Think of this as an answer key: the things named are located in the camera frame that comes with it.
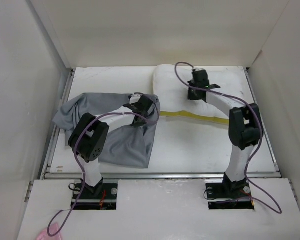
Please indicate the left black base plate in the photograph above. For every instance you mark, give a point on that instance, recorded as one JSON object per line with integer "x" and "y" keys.
{"x": 103, "y": 199}

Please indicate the grey pillowcase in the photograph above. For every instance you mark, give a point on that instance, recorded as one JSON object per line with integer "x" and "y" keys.
{"x": 127, "y": 146}

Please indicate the white pillow yellow edge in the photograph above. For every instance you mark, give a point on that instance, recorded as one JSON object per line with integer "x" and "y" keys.
{"x": 173, "y": 95}

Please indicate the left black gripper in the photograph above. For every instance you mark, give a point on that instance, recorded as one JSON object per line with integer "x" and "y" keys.
{"x": 141, "y": 124}

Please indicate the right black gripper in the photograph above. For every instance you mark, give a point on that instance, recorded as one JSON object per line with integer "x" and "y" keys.
{"x": 191, "y": 96}

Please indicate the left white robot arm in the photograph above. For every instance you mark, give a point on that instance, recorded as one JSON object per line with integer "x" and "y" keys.
{"x": 90, "y": 135}

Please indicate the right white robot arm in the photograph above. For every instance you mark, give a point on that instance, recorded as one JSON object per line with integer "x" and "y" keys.
{"x": 244, "y": 129}

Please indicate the aluminium front rail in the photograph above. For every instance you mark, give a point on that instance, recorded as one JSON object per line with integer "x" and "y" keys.
{"x": 133, "y": 176}

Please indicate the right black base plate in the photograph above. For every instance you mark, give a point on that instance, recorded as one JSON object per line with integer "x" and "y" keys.
{"x": 220, "y": 198}

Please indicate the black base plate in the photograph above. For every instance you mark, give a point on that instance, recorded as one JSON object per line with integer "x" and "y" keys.
{"x": 220, "y": 198}
{"x": 103, "y": 199}

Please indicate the white foam front board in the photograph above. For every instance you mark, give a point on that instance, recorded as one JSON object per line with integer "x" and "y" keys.
{"x": 161, "y": 210}

